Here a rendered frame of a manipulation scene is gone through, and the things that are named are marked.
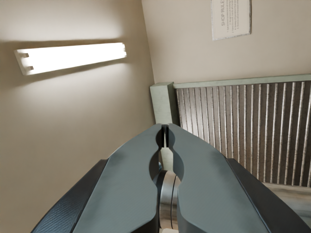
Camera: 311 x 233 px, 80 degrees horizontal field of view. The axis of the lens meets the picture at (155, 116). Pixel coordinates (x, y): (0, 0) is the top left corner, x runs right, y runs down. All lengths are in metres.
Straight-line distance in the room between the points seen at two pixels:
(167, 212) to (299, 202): 0.22
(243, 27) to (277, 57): 0.56
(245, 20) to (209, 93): 1.02
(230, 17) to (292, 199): 2.56
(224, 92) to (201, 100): 0.36
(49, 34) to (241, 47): 2.19
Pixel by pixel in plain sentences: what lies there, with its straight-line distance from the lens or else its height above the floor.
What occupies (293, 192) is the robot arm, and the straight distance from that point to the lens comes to 0.42.
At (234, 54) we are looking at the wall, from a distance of 2.83.
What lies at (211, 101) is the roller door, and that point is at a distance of 2.95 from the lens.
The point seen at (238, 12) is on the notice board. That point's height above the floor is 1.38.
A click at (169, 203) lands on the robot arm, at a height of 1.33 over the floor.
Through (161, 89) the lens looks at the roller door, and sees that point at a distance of 2.88.
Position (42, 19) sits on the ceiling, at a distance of 1.91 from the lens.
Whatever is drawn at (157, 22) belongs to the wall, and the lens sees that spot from 3.12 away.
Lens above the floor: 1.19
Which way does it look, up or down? 28 degrees up
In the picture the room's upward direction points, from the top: 89 degrees counter-clockwise
